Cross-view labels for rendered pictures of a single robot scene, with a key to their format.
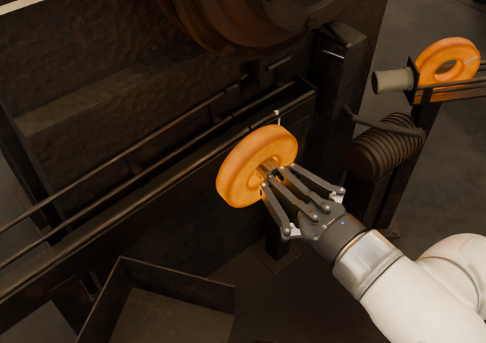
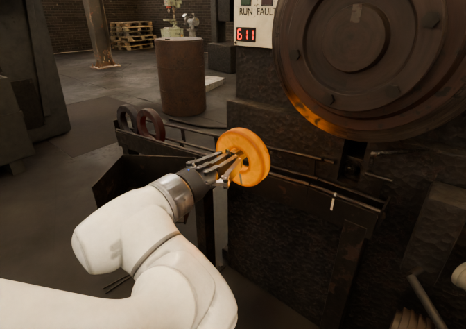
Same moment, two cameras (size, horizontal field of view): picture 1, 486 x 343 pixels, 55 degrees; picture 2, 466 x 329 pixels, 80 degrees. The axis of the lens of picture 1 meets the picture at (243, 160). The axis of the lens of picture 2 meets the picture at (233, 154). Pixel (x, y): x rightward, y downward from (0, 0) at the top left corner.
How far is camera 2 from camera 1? 78 cm
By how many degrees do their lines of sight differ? 63
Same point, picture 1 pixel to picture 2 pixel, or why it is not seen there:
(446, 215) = not seen: outside the picture
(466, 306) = (117, 225)
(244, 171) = (223, 140)
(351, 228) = (184, 173)
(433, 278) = (141, 205)
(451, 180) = not seen: outside the picture
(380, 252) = (163, 182)
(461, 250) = (185, 250)
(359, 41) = (451, 204)
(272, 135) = (244, 133)
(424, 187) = not seen: outside the picture
